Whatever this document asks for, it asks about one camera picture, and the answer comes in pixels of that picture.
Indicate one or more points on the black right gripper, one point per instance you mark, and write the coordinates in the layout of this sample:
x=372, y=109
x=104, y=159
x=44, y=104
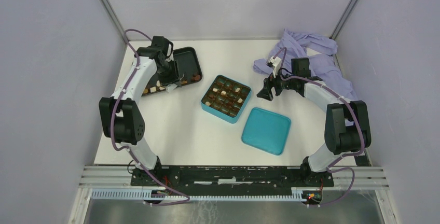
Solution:
x=269, y=83

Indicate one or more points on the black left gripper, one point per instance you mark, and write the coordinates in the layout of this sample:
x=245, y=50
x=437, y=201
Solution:
x=175, y=76

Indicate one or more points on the teal chocolate box with dividers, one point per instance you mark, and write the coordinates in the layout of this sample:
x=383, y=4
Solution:
x=226, y=107

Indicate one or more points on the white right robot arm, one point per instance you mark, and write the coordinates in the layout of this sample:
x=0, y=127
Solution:
x=347, y=128

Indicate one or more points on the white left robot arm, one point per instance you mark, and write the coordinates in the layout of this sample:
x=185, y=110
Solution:
x=122, y=121

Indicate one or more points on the black chocolate tray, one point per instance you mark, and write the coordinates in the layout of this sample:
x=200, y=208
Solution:
x=188, y=67

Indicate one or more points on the teal box lid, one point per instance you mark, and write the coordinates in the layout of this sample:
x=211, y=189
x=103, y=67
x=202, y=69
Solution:
x=266, y=131

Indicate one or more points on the lavender crumpled cloth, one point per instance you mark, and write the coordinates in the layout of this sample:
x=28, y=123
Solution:
x=319, y=50

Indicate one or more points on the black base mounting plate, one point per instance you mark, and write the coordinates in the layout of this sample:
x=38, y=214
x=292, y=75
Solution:
x=175, y=175

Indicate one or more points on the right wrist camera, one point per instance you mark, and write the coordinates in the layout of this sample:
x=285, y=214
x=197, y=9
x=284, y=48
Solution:
x=274, y=63

